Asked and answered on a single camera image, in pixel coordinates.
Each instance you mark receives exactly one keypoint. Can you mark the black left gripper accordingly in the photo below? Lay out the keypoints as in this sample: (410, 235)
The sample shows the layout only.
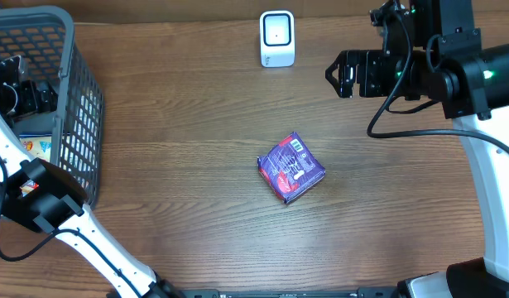
(31, 105)

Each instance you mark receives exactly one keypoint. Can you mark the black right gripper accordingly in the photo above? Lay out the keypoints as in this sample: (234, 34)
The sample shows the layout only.
(367, 60)

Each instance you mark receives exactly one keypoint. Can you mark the purple sanitary pad pack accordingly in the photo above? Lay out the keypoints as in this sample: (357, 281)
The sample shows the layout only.
(290, 169)

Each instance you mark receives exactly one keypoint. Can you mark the cream wet wipes pack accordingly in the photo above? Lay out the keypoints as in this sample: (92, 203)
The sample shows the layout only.
(37, 144)

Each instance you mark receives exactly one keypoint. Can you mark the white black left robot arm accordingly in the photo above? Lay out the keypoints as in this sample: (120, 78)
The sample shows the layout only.
(45, 198)

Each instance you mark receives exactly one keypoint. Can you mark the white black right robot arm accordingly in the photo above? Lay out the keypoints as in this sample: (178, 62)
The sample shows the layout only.
(433, 49)

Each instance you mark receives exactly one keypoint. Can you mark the white barcode scanner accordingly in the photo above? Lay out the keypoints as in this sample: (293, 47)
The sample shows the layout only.
(277, 39)

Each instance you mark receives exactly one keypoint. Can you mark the dark grey plastic basket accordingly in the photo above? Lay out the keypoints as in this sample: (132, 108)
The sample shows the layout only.
(45, 37)

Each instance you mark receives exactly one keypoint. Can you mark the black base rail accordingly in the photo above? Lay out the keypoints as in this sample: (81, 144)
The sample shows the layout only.
(362, 292)

